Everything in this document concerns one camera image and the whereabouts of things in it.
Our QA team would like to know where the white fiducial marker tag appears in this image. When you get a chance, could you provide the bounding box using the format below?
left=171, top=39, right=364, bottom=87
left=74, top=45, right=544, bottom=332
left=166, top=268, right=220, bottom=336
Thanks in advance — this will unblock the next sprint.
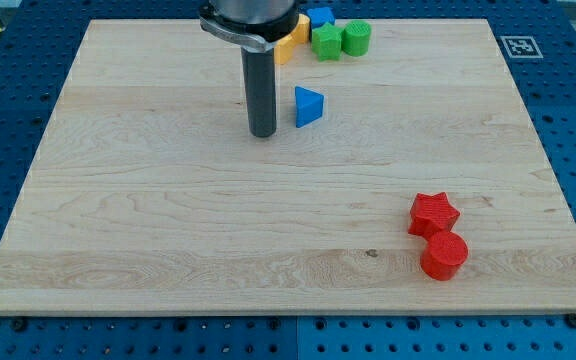
left=500, top=35, right=543, bottom=59

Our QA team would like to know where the blue triangle block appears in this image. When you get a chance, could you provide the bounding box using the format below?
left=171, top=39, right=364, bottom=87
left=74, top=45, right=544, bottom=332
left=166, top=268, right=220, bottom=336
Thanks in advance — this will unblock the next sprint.
left=295, top=86, right=325, bottom=128

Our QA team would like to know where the blue cube block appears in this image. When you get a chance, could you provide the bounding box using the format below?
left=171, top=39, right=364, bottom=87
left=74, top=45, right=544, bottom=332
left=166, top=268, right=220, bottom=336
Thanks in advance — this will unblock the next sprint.
left=306, top=7, right=336, bottom=29

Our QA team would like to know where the green cylinder block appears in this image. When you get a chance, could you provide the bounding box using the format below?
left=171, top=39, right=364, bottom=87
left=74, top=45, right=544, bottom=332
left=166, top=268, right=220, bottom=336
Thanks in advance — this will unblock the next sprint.
left=342, top=20, right=372, bottom=57

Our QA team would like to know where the yellow block left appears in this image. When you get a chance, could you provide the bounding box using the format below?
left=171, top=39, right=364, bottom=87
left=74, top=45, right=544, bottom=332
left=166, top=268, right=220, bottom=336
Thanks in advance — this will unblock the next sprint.
left=274, top=35, right=296, bottom=65

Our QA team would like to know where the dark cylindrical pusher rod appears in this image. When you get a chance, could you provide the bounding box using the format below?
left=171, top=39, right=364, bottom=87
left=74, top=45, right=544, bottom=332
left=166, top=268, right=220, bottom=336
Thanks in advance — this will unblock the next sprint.
left=241, top=48, right=277, bottom=138

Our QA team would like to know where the red star block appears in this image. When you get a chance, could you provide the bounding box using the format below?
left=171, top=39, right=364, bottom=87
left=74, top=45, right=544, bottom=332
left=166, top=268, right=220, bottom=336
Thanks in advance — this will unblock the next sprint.
left=408, top=192, right=461, bottom=239

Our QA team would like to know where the green star block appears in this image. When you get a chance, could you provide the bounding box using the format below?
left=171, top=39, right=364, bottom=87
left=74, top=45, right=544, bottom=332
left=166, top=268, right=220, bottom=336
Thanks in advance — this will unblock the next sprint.
left=311, top=23, right=343, bottom=61

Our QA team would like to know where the yellow block right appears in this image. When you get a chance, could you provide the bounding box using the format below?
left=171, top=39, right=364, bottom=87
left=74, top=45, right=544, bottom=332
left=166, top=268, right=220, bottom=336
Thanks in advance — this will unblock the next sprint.
left=290, top=14, right=310, bottom=44

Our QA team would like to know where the red cylinder block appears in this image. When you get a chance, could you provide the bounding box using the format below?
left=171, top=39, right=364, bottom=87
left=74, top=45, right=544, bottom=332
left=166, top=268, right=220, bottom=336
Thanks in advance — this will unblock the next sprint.
left=420, top=231, right=469, bottom=281

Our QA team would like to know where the wooden board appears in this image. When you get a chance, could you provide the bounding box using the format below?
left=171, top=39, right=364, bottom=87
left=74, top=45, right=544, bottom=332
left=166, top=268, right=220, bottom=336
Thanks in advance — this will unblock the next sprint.
left=0, top=19, right=576, bottom=317

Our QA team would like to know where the yellow block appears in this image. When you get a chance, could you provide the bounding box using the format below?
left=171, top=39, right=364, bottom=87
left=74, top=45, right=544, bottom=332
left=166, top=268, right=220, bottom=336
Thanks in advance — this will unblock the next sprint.
left=290, top=14, right=310, bottom=44
left=274, top=35, right=296, bottom=65

